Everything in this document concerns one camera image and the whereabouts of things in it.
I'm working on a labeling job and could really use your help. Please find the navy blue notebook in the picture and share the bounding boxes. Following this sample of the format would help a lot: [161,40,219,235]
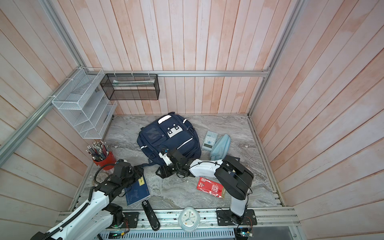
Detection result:
[125,176,151,206]

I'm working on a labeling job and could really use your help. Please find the navy blue student backpack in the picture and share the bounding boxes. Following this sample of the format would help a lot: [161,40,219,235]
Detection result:
[137,112,202,166]

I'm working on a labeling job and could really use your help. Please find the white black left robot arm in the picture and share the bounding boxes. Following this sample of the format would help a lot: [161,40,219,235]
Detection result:
[32,160,144,240]

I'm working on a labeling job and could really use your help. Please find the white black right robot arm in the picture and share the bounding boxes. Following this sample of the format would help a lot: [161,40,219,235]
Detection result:
[156,149,254,219]

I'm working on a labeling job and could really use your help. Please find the red pencil cup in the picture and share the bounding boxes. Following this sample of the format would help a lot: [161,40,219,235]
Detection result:
[93,151,117,171]

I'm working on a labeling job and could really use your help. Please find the bundle of pencils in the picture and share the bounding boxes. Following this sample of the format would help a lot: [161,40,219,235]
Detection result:
[86,141,109,162]

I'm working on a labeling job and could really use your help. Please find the grey calculator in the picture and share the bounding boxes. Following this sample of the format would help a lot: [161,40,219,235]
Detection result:
[202,131,218,151]

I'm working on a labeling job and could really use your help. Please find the light blue pencil pouch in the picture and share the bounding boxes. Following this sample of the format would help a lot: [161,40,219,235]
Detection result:
[210,134,231,161]

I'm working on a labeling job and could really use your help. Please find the white round clock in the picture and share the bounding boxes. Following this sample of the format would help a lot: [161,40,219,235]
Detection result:
[178,207,201,233]

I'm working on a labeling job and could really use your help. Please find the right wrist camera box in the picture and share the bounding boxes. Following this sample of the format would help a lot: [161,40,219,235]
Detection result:
[159,153,172,166]

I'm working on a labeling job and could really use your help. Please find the white wire mesh shelf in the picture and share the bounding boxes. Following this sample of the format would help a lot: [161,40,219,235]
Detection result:
[52,68,117,140]

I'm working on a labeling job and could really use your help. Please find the black wire mesh basket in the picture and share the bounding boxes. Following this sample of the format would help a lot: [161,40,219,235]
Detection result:
[100,73,160,101]

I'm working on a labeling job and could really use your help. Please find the aluminium frame rail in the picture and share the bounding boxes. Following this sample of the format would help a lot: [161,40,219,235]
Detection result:
[87,68,269,77]

